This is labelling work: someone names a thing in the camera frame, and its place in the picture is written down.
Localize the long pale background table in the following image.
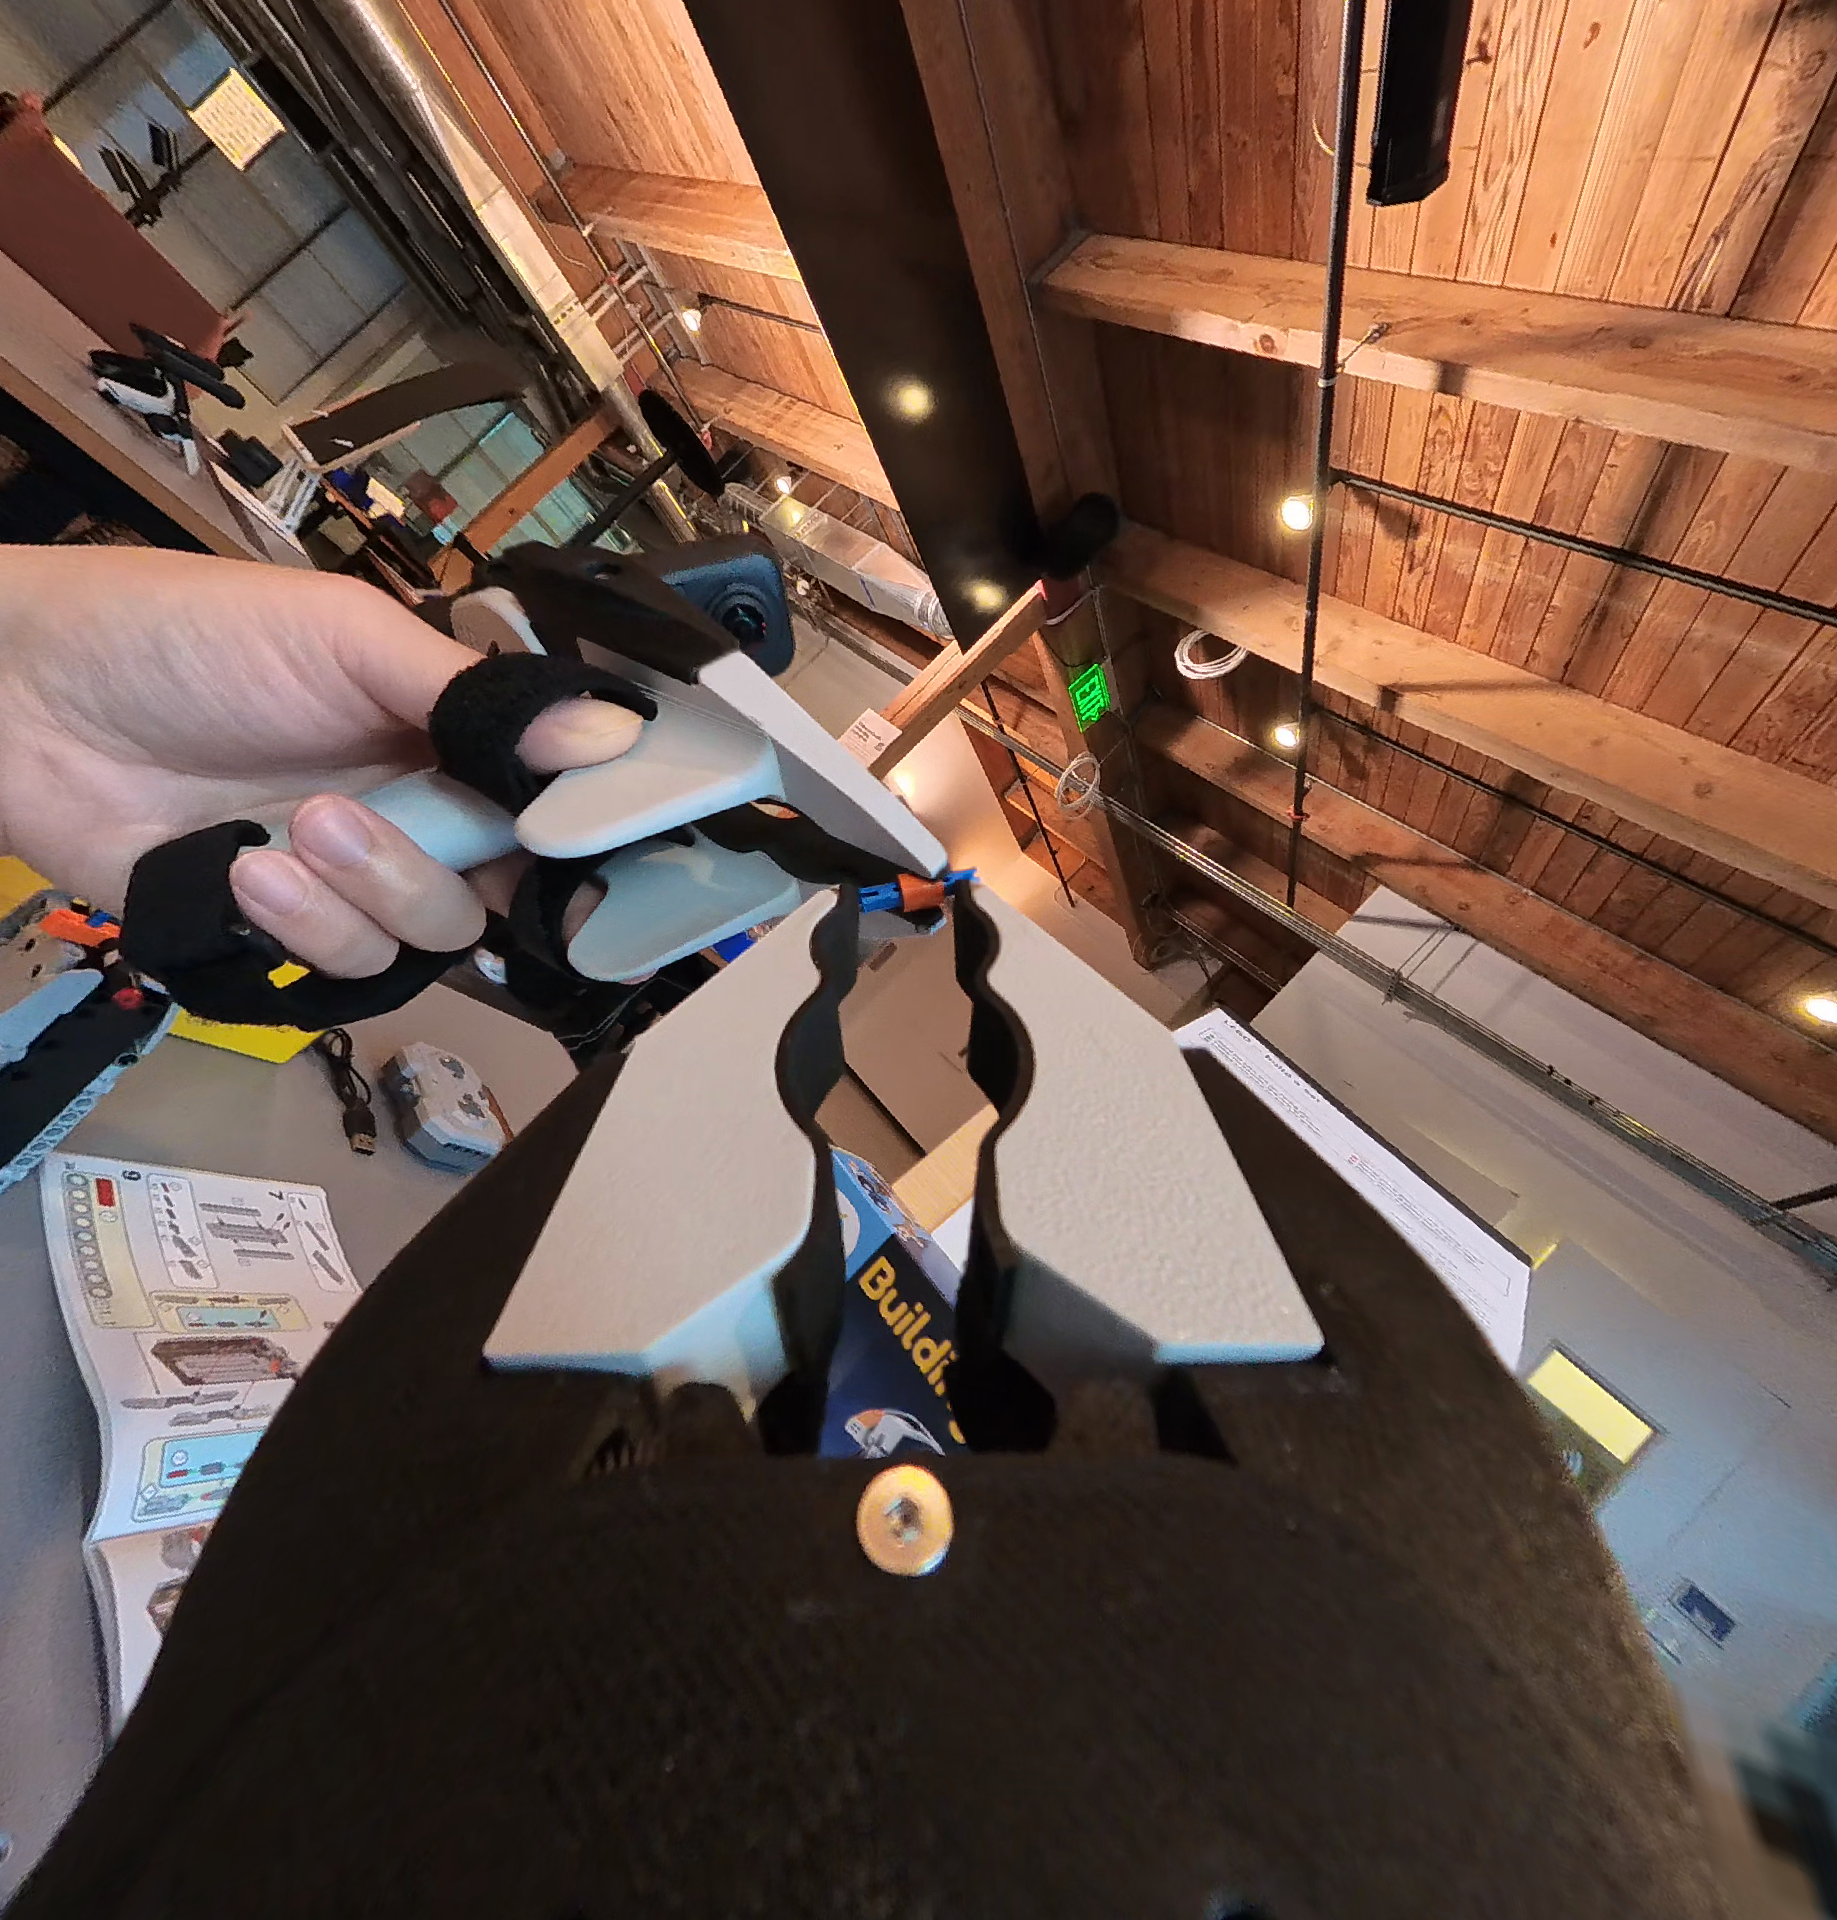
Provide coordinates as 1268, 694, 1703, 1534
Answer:
0, 210, 314, 573

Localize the blue toy box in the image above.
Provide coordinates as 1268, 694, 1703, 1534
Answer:
818, 1147, 995, 1460

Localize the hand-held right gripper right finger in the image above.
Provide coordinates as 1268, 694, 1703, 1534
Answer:
948, 883, 1329, 1456

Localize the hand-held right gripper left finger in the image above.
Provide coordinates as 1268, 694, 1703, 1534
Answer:
480, 891, 861, 1457

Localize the black hanging box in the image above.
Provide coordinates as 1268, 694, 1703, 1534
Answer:
1366, 0, 1476, 210

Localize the white wall paper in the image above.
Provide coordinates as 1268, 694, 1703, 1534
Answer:
192, 67, 287, 170

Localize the white printed task sheet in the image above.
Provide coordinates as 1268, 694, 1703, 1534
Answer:
1178, 1007, 1536, 1373

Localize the pale wooden board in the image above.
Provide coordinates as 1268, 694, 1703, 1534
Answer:
897, 1101, 1002, 1232

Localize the instruction booklet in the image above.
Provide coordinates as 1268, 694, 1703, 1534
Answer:
42, 1154, 373, 1742

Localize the grey motor block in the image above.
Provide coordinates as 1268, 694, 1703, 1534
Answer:
378, 1042, 514, 1175

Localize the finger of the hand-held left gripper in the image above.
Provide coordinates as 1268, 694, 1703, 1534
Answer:
750, 810, 926, 894
698, 651, 955, 887

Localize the person's left hand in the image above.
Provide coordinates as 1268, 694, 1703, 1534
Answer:
0, 540, 651, 983

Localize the rectangular silver air duct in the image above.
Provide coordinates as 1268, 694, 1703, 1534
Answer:
723, 486, 951, 638

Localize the spare gripper device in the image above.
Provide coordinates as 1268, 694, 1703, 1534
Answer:
86, 322, 253, 480

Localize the grey desk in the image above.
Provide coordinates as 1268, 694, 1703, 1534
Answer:
0, 961, 651, 1892

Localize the large black screen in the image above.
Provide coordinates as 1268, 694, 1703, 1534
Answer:
686, 0, 1100, 632

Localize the blue connector pin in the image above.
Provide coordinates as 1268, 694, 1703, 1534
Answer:
848, 861, 985, 919

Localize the black usb cable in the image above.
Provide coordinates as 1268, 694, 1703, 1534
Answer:
311, 1026, 389, 1164

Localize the grey black brick model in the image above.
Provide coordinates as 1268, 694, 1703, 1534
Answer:
0, 885, 184, 1202

